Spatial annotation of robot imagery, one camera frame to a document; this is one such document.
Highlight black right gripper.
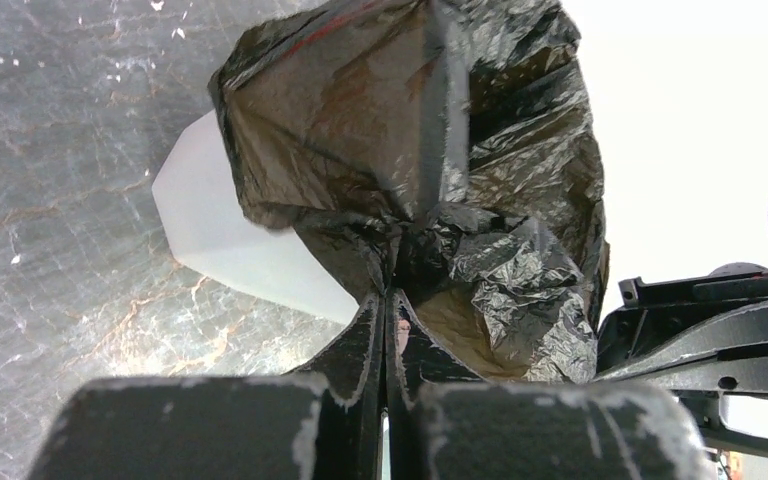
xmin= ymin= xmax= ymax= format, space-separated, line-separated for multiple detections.
xmin=596 ymin=268 xmax=768 ymax=458

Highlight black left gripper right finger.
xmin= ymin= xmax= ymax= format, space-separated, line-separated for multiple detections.
xmin=384 ymin=289 xmax=714 ymax=479

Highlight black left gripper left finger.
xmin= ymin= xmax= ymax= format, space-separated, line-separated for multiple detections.
xmin=29 ymin=295 xmax=384 ymax=479

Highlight white plastic trash bin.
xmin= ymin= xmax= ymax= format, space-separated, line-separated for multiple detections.
xmin=151 ymin=112 xmax=358 ymax=325

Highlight black plastic trash bag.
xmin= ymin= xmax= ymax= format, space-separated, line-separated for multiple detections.
xmin=208 ymin=1 xmax=609 ymax=383

